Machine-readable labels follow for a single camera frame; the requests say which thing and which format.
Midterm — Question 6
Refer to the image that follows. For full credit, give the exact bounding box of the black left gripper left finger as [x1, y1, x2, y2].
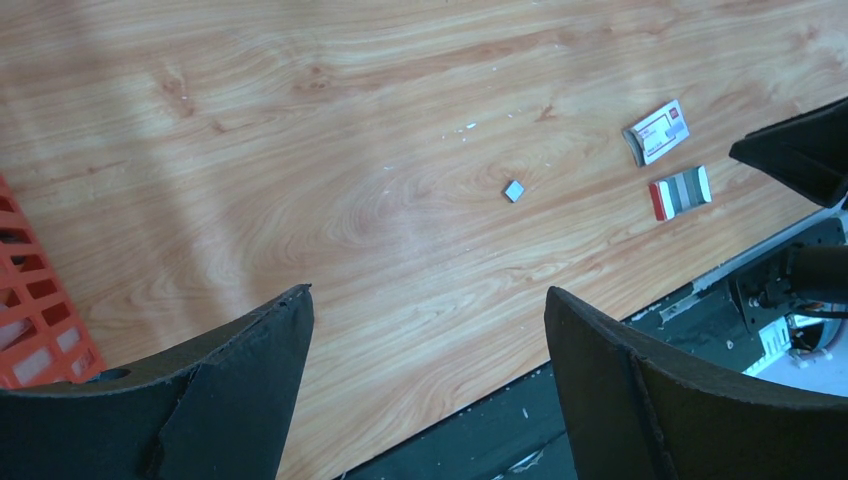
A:
[1, 284, 314, 479]

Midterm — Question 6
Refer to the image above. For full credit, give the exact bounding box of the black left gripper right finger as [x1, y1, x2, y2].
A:
[544, 287, 847, 479]

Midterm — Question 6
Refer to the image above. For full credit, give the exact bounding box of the strip of staples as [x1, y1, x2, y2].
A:
[648, 165, 713, 222]

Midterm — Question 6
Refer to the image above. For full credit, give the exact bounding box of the small staple box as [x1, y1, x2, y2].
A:
[622, 99, 690, 167]

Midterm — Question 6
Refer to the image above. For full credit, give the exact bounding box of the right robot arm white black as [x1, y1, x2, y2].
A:
[729, 99, 847, 307]

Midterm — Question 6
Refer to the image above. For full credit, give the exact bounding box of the red plastic basket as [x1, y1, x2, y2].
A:
[1, 181, 106, 389]

